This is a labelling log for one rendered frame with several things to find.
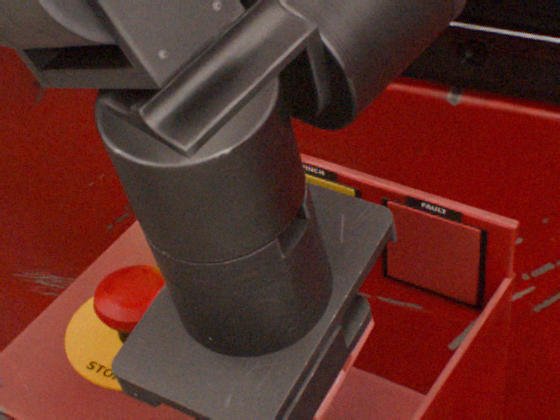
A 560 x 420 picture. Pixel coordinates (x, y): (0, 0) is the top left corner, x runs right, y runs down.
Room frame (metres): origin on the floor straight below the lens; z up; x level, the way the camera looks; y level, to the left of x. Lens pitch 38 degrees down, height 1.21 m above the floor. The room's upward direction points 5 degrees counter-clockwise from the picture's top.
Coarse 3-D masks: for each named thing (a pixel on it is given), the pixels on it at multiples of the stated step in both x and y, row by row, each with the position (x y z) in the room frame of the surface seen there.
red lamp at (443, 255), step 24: (408, 216) 0.45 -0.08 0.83; (432, 216) 0.44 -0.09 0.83; (408, 240) 0.45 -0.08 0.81; (432, 240) 0.44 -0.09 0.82; (456, 240) 0.43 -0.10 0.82; (480, 240) 0.43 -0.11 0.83; (408, 264) 0.45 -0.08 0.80; (432, 264) 0.44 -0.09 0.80; (456, 264) 0.43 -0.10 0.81; (432, 288) 0.44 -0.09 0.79; (456, 288) 0.43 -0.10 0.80
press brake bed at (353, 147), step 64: (0, 64) 0.78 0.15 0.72; (448, 64) 0.63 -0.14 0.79; (512, 64) 0.61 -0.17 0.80; (0, 128) 0.79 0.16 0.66; (64, 128) 0.76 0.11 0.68; (384, 128) 0.64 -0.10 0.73; (448, 128) 0.62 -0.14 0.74; (512, 128) 0.61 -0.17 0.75; (0, 192) 0.79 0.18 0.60; (64, 192) 0.77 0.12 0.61; (448, 192) 0.62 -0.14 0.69; (512, 192) 0.60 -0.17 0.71; (0, 256) 0.80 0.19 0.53; (64, 256) 0.77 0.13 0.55; (0, 320) 0.81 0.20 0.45; (384, 320) 0.64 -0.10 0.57; (448, 320) 0.62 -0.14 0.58; (512, 320) 0.60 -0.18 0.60; (512, 384) 0.60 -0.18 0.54
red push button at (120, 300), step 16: (128, 272) 0.45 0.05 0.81; (144, 272) 0.45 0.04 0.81; (96, 288) 0.44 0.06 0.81; (112, 288) 0.44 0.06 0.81; (128, 288) 0.44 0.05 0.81; (144, 288) 0.43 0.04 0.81; (160, 288) 0.43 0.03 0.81; (96, 304) 0.43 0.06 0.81; (112, 304) 0.43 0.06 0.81; (128, 304) 0.43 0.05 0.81; (144, 304) 0.42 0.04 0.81; (112, 320) 0.42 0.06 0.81; (128, 320) 0.42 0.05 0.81; (128, 336) 0.43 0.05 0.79
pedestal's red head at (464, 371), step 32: (320, 160) 0.48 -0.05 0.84; (384, 192) 0.45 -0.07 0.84; (416, 192) 0.45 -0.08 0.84; (480, 224) 0.43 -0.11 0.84; (512, 224) 0.42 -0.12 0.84; (128, 256) 0.49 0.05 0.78; (512, 256) 0.42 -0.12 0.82; (512, 288) 0.42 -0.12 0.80; (64, 320) 0.45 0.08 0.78; (480, 320) 0.39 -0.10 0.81; (32, 352) 0.43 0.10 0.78; (64, 352) 0.43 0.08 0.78; (480, 352) 0.39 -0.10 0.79; (0, 384) 0.41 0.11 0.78; (32, 384) 0.41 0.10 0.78; (64, 384) 0.41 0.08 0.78; (96, 384) 0.41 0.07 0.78; (352, 384) 0.42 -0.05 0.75; (384, 384) 0.42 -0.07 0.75; (448, 384) 0.37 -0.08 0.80; (480, 384) 0.40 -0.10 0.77; (0, 416) 0.40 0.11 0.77; (32, 416) 0.39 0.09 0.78; (64, 416) 0.39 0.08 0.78; (96, 416) 0.39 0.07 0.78; (128, 416) 0.39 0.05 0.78; (160, 416) 0.38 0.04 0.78; (352, 416) 0.41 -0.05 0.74; (384, 416) 0.41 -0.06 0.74; (416, 416) 0.34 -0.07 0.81; (448, 416) 0.37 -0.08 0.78; (480, 416) 0.40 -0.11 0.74
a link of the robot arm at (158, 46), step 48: (96, 0) 0.30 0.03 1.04; (144, 0) 0.30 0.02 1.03; (192, 0) 0.31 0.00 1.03; (288, 0) 0.34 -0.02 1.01; (336, 0) 0.34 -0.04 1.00; (384, 0) 0.35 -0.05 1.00; (432, 0) 0.36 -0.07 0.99; (48, 48) 0.35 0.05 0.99; (96, 48) 0.34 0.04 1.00; (144, 48) 0.30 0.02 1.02; (192, 48) 0.30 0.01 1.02; (336, 48) 0.33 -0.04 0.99; (384, 48) 0.34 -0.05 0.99; (336, 96) 0.34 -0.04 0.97
